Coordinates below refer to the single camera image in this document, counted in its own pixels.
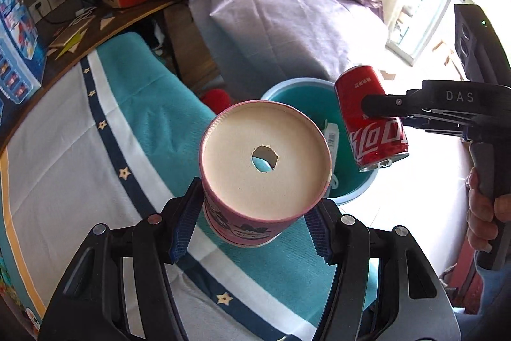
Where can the pink paper cup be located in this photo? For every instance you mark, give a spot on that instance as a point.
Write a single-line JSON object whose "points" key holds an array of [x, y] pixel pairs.
{"points": [[239, 165]]}

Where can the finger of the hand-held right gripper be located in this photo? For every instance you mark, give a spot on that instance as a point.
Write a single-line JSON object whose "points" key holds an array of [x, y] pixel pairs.
{"points": [[391, 104]]}

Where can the teal plastic bin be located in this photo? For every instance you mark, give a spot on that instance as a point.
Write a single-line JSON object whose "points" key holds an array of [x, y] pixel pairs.
{"points": [[303, 93]]}

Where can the purple woven bag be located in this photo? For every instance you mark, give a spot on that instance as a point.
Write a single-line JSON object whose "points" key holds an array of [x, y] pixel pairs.
{"points": [[279, 25]]}

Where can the person's right hand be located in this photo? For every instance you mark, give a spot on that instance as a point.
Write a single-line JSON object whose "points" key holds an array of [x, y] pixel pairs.
{"points": [[477, 221]]}

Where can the white wall socket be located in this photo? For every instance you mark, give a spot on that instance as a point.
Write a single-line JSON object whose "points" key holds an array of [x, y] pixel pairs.
{"points": [[48, 1]]}

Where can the blue toy box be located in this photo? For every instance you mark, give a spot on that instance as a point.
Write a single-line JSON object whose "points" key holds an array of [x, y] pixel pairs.
{"points": [[16, 45]]}

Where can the red plush object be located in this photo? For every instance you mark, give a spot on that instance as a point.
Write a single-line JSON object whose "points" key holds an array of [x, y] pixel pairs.
{"points": [[217, 99]]}

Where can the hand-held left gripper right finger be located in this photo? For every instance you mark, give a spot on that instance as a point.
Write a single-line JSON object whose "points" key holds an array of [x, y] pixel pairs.
{"points": [[319, 233]]}

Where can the person's right forearm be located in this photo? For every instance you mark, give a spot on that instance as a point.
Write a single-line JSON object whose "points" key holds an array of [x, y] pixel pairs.
{"points": [[495, 305]]}

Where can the red soda can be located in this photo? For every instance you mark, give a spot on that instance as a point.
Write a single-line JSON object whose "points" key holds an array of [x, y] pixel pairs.
{"points": [[375, 141]]}

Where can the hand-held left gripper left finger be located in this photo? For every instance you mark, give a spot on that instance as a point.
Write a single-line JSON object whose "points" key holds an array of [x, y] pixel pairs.
{"points": [[185, 229]]}

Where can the striped printed blanket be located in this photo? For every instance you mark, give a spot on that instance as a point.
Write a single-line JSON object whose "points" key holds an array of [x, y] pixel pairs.
{"points": [[99, 165]]}

